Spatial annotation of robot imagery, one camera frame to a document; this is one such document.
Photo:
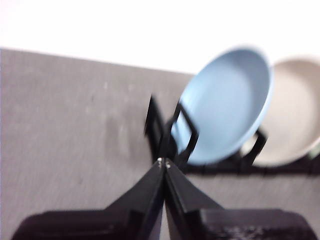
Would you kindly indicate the black plate rack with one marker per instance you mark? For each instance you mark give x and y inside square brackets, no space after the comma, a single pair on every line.
[225,171]

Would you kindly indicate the blue plate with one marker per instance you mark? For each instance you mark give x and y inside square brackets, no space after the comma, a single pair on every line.
[225,100]

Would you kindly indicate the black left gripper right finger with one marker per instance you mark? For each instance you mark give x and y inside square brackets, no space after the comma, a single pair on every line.
[200,220]

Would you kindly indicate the white plate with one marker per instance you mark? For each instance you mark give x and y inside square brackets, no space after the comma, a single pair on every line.
[292,112]

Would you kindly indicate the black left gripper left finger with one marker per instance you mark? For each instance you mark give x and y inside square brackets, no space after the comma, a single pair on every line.
[120,220]

